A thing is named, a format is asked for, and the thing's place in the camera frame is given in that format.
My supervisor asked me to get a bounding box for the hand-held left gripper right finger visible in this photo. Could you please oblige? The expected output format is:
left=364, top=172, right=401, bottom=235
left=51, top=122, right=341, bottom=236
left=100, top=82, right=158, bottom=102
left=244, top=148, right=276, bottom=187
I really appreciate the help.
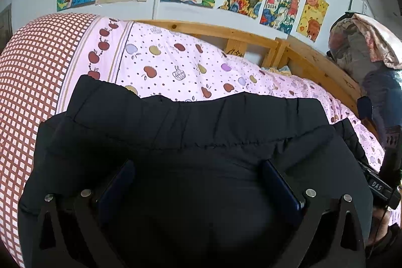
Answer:
left=262, top=159, right=366, bottom=268

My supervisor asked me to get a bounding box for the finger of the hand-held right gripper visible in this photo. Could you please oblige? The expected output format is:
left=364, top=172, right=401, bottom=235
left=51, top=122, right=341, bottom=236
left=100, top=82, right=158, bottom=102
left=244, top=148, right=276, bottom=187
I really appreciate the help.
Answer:
left=357, top=95, right=387, bottom=146

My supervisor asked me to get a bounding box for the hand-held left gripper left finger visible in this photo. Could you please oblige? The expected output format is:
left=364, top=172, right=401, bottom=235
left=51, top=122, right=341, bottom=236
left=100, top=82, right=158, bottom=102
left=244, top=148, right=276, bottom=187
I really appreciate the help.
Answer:
left=31, top=159, right=135, bottom=268

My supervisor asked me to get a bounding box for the pink apple print bedsheet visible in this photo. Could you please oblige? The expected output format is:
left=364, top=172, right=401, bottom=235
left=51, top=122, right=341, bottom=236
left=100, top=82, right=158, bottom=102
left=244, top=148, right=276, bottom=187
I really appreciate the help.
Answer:
left=57, top=17, right=402, bottom=231

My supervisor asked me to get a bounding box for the white wall socket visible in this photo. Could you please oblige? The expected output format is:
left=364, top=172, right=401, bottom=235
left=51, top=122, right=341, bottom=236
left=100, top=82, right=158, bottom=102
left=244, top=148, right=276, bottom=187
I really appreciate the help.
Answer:
left=348, top=0, right=368, bottom=16

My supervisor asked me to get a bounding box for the colourful calendar wall poster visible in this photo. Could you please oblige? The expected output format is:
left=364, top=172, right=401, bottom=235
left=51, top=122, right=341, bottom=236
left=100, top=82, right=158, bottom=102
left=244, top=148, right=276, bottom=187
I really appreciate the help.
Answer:
left=260, top=0, right=303, bottom=34

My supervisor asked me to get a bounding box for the blue denim garment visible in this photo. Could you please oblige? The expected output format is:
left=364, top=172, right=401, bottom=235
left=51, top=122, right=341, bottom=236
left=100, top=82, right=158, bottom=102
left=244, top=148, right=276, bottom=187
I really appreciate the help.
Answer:
left=361, top=69, right=402, bottom=143

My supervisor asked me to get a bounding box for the black padded jacket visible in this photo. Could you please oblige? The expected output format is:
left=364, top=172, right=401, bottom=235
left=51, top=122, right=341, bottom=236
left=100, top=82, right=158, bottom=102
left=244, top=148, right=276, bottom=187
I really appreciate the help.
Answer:
left=17, top=75, right=374, bottom=268

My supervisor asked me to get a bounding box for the pink floral cloth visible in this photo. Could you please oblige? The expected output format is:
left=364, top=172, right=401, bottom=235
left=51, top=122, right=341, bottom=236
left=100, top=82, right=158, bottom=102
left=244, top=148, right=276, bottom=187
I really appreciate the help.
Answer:
left=352, top=13, right=402, bottom=69

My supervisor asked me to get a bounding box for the wooden bed frame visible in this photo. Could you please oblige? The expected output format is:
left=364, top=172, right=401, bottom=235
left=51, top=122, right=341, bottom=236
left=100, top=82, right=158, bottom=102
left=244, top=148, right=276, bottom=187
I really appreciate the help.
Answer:
left=135, top=20, right=377, bottom=137

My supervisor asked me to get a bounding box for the yellow bear wall poster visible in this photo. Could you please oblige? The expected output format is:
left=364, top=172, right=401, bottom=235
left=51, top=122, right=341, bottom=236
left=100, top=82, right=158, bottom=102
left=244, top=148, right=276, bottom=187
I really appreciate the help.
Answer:
left=296, top=0, right=330, bottom=42

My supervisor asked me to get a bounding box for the grey floral bundle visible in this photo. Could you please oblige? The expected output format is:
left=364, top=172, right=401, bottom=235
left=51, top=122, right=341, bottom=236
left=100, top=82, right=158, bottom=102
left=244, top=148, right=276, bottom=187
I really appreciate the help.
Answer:
left=328, top=18, right=384, bottom=80

